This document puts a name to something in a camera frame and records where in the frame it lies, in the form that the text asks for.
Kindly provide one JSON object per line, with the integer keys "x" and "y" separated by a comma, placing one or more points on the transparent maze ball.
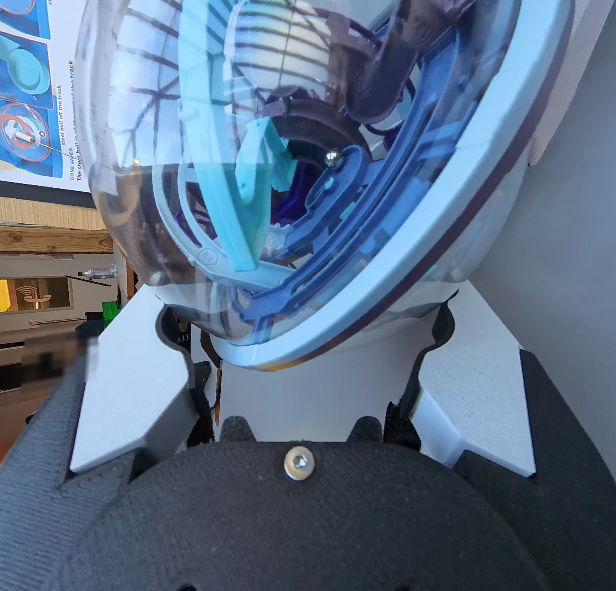
{"x": 298, "y": 134}

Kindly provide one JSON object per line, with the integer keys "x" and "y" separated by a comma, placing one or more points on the yellow lit window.
{"x": 4, "y": 295}

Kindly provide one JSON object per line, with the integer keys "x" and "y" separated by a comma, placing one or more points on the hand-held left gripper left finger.
{"x": 130, "y": 389}

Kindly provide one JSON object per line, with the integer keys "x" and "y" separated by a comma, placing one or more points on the wooden beam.
{"x": 53, "y": 239}

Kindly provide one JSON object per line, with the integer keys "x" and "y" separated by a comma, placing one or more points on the blue instruction poster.
{"x": 33, "y": 71}

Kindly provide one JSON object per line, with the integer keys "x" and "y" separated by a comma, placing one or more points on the green block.
{"x": 110, "y": 311}

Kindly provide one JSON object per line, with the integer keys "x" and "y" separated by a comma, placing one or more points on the small steel ball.
{"x": 332, "y": 158}

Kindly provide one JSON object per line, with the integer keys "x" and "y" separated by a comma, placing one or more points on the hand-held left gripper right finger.
{"x": 481, "y": 389}

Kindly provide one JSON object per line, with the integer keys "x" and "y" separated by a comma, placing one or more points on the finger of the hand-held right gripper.
{"x": 560, "y": 95}

